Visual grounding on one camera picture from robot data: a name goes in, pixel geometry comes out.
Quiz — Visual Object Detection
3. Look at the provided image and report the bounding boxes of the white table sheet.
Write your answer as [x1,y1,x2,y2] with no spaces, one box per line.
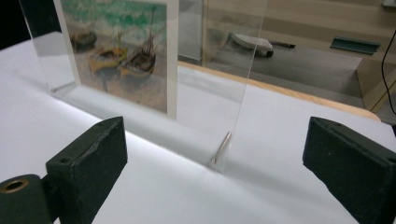
[0,31,396,224]

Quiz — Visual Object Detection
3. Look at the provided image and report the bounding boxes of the light wood desk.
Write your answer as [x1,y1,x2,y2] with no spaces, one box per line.
[202,0,396,114]

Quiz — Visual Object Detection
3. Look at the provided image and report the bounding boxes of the flat white black device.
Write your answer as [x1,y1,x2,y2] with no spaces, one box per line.
[231,32,297,59]

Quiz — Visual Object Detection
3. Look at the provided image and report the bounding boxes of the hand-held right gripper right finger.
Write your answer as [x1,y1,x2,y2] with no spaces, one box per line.
[302,116,396,224]

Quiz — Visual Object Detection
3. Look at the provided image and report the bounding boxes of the black hanging cables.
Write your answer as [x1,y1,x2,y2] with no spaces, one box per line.
[380,29,396,117]

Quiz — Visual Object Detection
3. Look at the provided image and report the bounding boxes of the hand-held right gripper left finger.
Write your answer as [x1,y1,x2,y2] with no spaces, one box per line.
[46,116,129,224]

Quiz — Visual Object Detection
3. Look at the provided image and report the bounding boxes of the grey desk handle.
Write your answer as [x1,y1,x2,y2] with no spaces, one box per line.
[329,35,382,57]

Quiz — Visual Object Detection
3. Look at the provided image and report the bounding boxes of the clear acrylic picture frame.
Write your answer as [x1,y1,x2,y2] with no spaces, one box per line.
[18,0,271,174]

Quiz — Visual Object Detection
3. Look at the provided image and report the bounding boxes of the boat painting picture card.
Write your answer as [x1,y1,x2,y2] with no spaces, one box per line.
[53,0,180,121]

